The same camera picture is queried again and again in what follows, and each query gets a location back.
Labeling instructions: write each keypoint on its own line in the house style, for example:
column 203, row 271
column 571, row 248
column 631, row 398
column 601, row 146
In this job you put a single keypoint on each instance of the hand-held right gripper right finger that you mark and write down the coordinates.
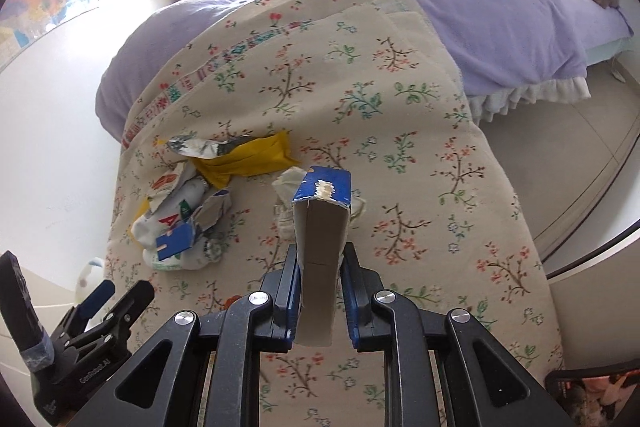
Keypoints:
column 350, row 307

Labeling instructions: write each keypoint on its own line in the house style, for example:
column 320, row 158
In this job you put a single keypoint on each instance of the purple duvet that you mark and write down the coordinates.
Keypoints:
column 475, row 17

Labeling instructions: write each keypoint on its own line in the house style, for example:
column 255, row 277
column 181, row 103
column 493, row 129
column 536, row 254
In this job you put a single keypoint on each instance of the crumpled white tissue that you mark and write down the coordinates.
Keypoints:
column 285, row 187

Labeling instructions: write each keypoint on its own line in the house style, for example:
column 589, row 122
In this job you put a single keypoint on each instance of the blue cardboard box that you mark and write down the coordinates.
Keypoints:
column 316, row 257

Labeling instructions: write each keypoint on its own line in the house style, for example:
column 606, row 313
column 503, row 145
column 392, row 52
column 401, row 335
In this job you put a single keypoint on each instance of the blue card piece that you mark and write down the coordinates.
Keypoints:
column 175, row 243

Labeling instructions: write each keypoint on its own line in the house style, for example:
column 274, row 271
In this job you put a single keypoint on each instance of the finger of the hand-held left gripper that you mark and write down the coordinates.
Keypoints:
column 97, row 297
column 125, row 312

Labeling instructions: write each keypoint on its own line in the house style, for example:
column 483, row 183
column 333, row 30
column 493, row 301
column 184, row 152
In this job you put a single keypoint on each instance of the world map poster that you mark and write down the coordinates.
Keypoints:
column 45, row 2

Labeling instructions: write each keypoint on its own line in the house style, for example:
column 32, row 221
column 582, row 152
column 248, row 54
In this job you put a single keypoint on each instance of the floral beige blanket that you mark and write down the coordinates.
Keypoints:
column 400, row 157

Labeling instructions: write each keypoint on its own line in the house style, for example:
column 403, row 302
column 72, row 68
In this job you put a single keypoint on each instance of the silver foil wrapper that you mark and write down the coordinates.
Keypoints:
column 200, row 149

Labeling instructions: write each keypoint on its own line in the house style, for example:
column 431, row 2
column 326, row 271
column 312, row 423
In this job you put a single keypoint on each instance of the magazine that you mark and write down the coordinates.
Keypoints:
column 585, row 399

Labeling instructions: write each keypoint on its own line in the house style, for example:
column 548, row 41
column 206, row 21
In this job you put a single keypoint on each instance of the clear plastic bag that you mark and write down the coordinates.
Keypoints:
column 92, row 274

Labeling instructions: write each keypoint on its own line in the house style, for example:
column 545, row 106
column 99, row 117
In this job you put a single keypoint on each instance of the crumpled white printed packaging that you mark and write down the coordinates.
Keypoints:
column 170, row 212

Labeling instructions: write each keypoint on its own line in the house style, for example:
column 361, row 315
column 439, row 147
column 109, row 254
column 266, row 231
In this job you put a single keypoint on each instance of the yellow packet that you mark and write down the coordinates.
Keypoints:
column 250, row 159

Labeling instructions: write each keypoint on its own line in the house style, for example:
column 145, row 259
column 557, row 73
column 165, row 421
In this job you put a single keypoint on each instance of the white ruffled bed skirt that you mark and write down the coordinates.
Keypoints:
column 530, row 99

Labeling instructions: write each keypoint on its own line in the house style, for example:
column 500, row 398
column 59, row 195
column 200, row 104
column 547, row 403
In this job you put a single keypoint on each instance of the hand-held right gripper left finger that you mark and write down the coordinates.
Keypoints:
column 291, row 302

